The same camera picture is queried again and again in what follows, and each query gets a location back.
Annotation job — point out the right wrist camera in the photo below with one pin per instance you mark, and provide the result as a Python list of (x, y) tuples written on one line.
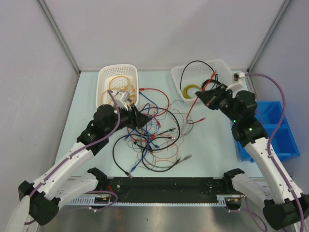
[(237, 81)]

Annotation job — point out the left white perforated basket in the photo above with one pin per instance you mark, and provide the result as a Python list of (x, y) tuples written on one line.
[(115, 78)]

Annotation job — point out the right white perforated basket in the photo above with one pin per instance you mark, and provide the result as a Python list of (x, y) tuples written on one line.
[(189, 78)]

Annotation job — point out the white slotted cable duct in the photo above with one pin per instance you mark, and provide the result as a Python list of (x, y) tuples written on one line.
[(90, 201)]

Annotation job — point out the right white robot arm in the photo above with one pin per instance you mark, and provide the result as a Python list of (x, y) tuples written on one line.
[(284, 203)]

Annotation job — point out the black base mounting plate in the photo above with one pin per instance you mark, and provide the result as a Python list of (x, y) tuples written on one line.
[(166, 189)]

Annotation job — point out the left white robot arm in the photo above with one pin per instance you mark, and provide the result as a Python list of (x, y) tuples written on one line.
[(44, 192)]

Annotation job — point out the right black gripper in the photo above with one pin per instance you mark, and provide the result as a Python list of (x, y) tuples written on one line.
[(211, 97)]

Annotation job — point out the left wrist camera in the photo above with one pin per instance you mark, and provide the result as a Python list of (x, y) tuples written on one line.
[(122, 99)]

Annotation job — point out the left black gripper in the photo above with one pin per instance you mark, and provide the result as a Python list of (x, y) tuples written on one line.
[(136, 119)]

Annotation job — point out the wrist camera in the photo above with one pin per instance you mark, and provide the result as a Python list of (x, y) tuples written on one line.
[(122, 99), (237, 81)]

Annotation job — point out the white perforated basket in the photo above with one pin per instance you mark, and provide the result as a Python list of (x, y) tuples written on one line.
[(189, 78), (115, 78)]

